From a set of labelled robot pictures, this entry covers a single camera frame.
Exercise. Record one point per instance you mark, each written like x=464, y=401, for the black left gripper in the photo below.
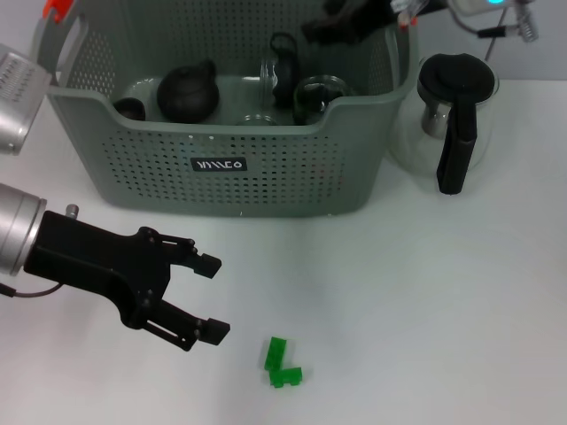
x=97, y=265

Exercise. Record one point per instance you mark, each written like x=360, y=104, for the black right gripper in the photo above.
x=367, y=15

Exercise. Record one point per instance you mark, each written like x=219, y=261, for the green long toy brick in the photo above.
x=275, y=352

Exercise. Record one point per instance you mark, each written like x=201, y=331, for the grey perforated storage bin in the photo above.
x=177, y=177

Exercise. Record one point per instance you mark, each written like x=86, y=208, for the dark clay teacup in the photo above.
x=129, y=110

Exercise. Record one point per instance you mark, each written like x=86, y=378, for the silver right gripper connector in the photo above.
x=407, y=5

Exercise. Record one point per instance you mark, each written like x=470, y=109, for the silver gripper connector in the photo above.
x=407, y=5
x=72, y=211

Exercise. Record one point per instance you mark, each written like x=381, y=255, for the dark clay teapot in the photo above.
x=186, y=95

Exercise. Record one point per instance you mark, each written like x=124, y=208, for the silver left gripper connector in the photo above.
x=72, y=211

